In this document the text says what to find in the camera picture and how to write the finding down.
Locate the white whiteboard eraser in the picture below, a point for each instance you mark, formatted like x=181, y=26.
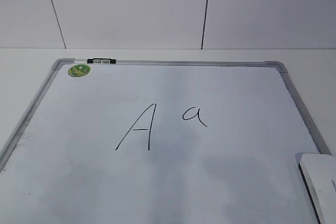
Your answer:
x=318, y=173

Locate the black and white marker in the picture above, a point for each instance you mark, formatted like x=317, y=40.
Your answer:
x=100, y=61

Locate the round green magnet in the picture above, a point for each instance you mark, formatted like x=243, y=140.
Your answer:
x=79, y=70

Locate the white whiteboard with grey frame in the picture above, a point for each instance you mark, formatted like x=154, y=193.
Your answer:
x=161, y=142

